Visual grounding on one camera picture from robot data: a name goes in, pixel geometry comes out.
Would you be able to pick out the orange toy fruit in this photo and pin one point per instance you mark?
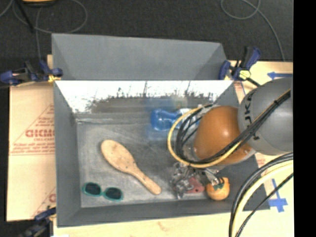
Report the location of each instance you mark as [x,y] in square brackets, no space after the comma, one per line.
[218,192]

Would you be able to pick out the pale wooden hairbrush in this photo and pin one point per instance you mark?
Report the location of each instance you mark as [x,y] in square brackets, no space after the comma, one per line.
[123,160]

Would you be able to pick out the brown cardboard board red print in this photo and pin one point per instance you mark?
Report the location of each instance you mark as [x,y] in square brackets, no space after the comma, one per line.
[29,122]

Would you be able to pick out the small red block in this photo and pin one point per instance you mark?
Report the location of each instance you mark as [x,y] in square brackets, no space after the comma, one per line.
[197,186]

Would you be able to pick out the blue plastic bottle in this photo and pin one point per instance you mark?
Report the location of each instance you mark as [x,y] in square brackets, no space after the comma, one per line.
[161,119]

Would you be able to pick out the grey metal bin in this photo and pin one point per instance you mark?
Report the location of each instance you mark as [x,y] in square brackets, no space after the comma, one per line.
[138,63]

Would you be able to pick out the green sunglasses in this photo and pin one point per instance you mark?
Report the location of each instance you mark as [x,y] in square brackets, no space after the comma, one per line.
[112,193]

